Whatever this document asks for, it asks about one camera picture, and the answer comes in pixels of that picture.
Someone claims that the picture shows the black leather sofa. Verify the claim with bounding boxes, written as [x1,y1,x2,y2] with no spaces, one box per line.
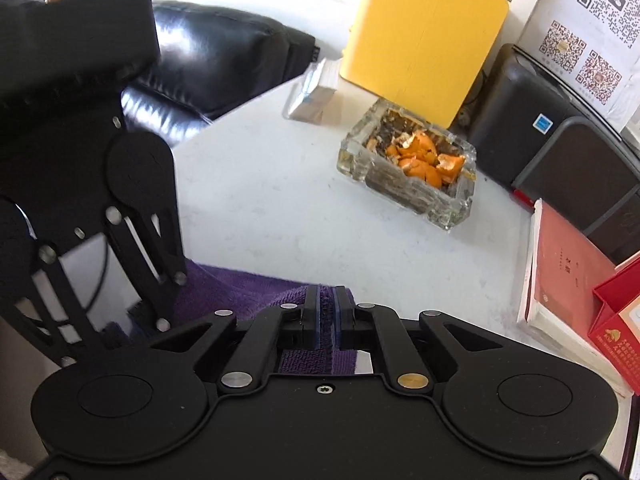
[120,0,321,148]

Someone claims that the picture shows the glass ashtray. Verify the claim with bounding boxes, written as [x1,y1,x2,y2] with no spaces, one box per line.
[339,99,477,232]

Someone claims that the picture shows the red book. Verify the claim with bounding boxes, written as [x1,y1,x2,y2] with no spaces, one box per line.
[515,199,633,396]

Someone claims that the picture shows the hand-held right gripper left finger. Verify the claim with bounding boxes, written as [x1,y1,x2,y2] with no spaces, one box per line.
[150,285,322,395]

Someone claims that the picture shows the yellow folder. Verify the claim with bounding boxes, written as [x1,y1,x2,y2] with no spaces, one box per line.
[339,0,511,128]

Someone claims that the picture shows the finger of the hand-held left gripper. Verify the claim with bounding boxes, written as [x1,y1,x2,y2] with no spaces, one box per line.
[0,242,108,368]
[102,195,190,333]

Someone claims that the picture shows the red desk calendar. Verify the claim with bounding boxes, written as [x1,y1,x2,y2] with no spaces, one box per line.
[587,255,640,386]

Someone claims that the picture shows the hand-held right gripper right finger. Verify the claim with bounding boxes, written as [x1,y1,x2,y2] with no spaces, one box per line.
[335,285,506,395]

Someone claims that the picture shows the purple towel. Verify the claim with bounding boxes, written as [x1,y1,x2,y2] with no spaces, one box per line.
[102,259,360,377]

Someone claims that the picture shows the orange peels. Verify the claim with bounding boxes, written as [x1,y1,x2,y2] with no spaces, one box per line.
[367,130,468,190]

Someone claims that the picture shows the small white box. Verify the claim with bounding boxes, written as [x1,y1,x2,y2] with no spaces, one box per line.
[284,57,342,125]

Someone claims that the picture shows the white code poster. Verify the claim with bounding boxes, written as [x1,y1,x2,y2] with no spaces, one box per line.
[515,0,640,133]

